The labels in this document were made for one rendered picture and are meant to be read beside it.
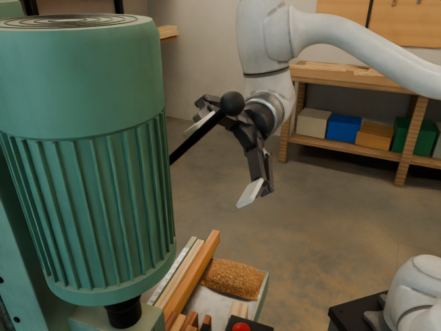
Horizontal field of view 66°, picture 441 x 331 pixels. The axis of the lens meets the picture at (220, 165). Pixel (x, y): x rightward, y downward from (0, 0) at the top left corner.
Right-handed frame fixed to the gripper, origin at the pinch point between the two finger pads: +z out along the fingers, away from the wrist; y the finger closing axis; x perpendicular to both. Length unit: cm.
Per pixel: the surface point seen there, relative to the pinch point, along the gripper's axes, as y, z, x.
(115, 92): 14.3, 18.4, 7.6
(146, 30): 17.5, 13.6, 11.1
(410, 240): -146, -171, -24
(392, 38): -42, -305, 24
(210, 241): -20.6, -21.3, -30.5
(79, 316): -6.3, 16.6, -27.8
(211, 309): -28.1, -4.7, -27.5
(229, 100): 7.3, 1.6, 8.2
